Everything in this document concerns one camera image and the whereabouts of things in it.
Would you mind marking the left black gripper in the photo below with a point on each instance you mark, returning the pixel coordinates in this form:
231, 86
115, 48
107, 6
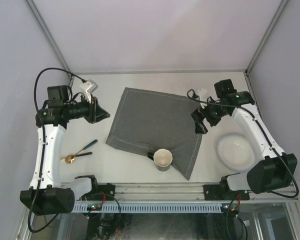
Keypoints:
95, 113

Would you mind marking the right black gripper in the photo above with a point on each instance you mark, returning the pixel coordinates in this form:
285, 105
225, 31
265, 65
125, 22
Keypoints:
201, 113

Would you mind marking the grey cloth napkin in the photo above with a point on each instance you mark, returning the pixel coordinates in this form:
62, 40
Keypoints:
146, 121

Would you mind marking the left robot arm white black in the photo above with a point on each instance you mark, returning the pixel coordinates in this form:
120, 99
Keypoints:
46, 195

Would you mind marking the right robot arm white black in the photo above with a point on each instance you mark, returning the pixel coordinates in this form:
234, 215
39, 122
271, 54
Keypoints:
272, 168

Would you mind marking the white bowl plate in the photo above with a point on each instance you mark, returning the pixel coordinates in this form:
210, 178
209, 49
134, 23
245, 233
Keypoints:
234, 152

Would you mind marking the dark mug cream inside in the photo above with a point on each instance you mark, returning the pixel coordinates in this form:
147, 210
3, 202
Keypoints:
162, 158

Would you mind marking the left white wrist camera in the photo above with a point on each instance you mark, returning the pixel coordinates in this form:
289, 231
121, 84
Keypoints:
88, 87

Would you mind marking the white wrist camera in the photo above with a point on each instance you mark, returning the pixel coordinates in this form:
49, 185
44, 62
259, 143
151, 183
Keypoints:
201, 95
88, 87

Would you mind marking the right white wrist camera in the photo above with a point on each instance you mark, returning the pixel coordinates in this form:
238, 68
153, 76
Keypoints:
201, 95

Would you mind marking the gold spoon green handle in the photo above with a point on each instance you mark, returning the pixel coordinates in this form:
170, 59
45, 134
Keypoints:
72, 157

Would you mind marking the gold fork green handle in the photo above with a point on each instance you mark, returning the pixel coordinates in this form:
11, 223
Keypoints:
78, 155

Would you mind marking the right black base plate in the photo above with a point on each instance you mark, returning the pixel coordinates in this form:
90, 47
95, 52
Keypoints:
216, 192

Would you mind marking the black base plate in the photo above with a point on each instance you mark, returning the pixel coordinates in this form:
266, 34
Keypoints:
97, 193
216, 192

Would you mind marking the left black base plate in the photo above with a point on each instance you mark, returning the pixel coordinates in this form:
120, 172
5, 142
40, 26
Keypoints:
97, 193

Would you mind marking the aluminium front rail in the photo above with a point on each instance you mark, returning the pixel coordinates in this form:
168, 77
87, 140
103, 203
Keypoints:
160, 192

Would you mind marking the blue slotted cable duct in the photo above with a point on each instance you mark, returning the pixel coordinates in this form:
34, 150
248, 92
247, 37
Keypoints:
140, 208

